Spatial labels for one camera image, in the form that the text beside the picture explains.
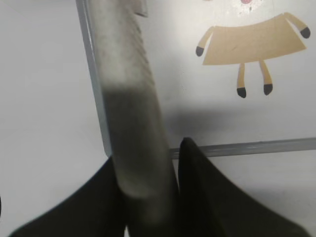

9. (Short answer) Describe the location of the white grey-rimmed cutting board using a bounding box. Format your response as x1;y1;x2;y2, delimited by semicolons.
75;0;316;160

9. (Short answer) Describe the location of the white-handled kitchen knife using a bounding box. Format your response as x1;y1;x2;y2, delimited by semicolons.
87;0;177;237

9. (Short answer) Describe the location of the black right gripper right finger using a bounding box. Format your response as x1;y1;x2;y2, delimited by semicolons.
128;137;312;237

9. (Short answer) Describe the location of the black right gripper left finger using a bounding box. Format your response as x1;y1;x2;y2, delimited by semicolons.
7;157;128;237

